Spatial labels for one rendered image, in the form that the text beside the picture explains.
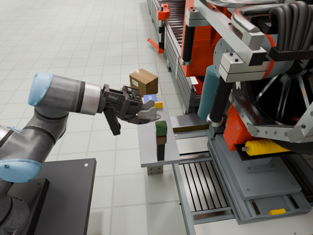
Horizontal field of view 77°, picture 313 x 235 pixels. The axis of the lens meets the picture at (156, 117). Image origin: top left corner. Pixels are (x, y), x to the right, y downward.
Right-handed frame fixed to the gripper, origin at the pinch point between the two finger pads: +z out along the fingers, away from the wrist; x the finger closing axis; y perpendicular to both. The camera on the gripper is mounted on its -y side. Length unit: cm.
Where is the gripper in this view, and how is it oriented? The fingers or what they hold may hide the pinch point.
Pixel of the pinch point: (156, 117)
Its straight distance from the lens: 67.3
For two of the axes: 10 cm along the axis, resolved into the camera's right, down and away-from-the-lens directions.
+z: 8.8, 1.7, 4.4
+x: -2.2, -6.9, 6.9
